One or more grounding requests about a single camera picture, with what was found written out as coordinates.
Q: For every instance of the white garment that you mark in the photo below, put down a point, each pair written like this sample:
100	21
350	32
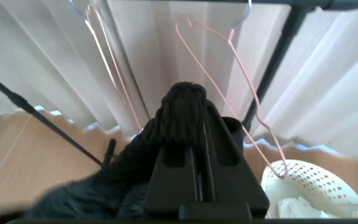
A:
300	208

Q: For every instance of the white laundry basket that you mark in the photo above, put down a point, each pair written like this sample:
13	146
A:
315	183

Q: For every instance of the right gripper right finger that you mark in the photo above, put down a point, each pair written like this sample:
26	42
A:
238	193

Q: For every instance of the black clothes rack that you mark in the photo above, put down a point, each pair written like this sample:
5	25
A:
278	56

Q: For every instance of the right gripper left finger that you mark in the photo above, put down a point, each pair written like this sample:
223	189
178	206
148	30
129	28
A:
172	189

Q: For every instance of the black shorts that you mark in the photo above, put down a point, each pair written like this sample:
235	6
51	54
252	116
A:
179	115

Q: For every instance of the pink clothes hanger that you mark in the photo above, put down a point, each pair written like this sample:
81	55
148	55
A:
247	74
117	71

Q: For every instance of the beige curtain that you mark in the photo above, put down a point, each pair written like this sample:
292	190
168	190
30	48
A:
322	77

